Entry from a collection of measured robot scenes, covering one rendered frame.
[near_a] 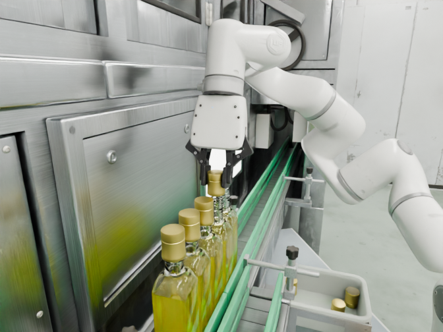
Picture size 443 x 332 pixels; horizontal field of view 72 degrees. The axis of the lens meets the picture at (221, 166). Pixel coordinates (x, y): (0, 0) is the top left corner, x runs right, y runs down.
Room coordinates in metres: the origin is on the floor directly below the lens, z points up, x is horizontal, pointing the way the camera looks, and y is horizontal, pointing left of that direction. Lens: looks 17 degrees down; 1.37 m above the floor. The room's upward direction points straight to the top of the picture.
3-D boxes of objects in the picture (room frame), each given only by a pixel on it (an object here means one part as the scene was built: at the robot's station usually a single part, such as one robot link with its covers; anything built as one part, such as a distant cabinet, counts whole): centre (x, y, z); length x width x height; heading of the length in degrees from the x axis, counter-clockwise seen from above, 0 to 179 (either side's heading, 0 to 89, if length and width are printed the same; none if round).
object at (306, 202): (1.20, -0.34, 0.90); 0.17 x 0.05 x 0.22; 71
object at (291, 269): (0.60, -0.13, 0.95); 0.17 x 0.03 x 0.12; 71
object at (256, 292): (0.60, -0.12, 0.85); 0.09 x 0.04 x 0.07; 71
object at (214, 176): (0.56, 0.01, 1.17); 0.04 x 0.04 x 0.04
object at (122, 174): (0.81, 0.07, 1.15); 0.90 x 0.03 x 0.34; 161
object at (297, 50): (1.42, -0.26, 1.49); 0.21 x 0.05 x 0.21; 71
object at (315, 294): (0.67, -0.26, 0.80); 0.22 x 0.17 x 0.09; 71
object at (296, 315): (0.68, -0.24, 0.79); 0.27 x 0.17 x 0.08; 71
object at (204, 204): (0.50, 0.03, 1.14); 0.04 x 0.04 x 0.04
